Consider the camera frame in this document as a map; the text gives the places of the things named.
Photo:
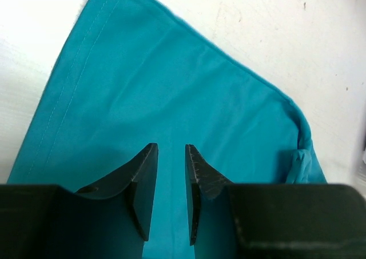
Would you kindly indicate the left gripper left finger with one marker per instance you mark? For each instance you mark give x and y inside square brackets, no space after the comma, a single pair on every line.
[109,218]

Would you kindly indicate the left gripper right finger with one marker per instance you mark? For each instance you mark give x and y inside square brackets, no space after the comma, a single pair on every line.
[229,220]

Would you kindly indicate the teal t-shirt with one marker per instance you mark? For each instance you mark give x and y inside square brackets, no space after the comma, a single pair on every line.
[131,73]

